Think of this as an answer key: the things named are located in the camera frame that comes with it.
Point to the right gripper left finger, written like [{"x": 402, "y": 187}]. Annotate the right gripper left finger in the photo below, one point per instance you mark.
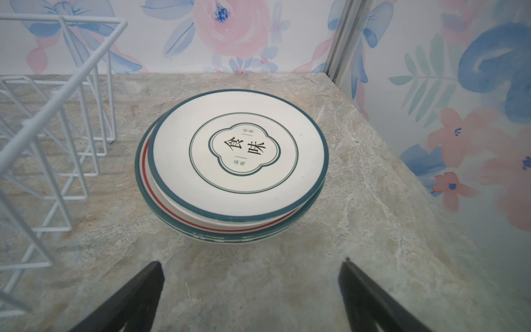
[{"x": 133, "y": 307}]

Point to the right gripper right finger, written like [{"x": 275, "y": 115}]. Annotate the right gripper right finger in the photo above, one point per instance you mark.
[{"x": 369, "y": 307}]

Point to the white front plate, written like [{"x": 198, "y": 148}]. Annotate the white front plate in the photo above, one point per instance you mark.
[{"x": 237, "y": 156}]

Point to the white wire dish rack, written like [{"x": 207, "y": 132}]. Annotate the white wire dish rack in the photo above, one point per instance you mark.
[{"x": 54, "y": 132}]

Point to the white plate black characters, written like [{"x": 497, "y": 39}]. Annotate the white plate black characters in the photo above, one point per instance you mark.
[{"x": 202, "y": 225}]

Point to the right aluminium corner post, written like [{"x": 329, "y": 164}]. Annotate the right aluminium corner post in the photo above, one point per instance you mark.
[{"x": 352, "y": 18}]

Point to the white plate green red rim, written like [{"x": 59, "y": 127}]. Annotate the white plate green red rim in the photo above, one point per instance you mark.
[{"x": 186, "y": 229}]

